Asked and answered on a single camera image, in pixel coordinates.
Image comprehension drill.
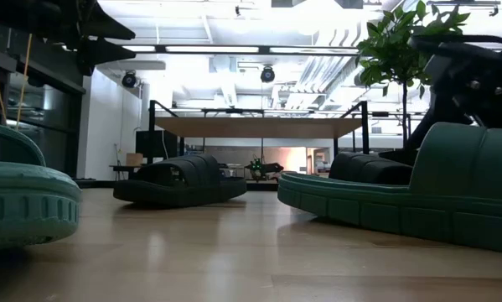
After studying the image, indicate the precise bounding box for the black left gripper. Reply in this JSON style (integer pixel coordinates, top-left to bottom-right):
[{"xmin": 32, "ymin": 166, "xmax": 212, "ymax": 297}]
[{"xmin": 0, "ymin": 0, "xmax": 137, "ymax": 77}]

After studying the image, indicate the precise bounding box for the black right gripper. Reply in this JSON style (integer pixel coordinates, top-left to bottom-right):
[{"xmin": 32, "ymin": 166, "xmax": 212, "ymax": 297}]
[{"xmin": 404, "ymin": 44, "xmax": 502, "ymax": 153}]

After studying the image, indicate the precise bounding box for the teal rubber slide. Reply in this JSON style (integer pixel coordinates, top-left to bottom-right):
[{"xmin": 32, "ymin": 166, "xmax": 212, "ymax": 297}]
[
  {"xmin": 0, "ymin": 118, "xmax": 83, "ymax": 252},
  {"xmin": 277, "ymin": 122, "xmax": 502, "ymax": 255}
]

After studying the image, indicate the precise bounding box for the black rubber slide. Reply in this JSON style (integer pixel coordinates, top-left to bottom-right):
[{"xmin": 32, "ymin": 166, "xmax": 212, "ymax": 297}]
[
  {"xmin": 112, "ymin": 154, "xmax": 248, "ymax": 209},
  {"xmin": 329, "ymin": 151, "xmax": 414, "ymax": 186}
]

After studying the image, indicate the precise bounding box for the black-framed wooden shoe shelf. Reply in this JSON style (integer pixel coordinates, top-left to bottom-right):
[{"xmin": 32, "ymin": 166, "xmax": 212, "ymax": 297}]
[{"xmin": 147, "ymin": 99, "xmax": 371, "ymax": 196}]

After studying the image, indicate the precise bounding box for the black plant pot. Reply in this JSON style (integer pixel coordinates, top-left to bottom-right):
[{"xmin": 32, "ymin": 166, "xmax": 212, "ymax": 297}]
[{"xmin": 378, "ymin": 148, "xmax": 419, "ymax": 167}]

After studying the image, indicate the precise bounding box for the green leafy plant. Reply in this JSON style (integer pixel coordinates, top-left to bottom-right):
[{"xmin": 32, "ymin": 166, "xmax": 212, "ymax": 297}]
[{"xmin": 355, "ymin": 0, "xmax": 472, "ymax": 148}]

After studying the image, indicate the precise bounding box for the ceiling light track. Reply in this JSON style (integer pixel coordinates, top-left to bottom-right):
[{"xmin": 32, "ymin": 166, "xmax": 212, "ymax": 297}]
[{"xmin": 120, "ymin": 44, "xmax": 360, "ymax": 56}]

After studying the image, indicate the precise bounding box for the black monitor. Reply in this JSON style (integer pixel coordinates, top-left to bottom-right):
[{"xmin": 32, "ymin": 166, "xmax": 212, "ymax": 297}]
[{"xmin": 135, "ymin": 129, "xmax": 179, "ymax": 159}]

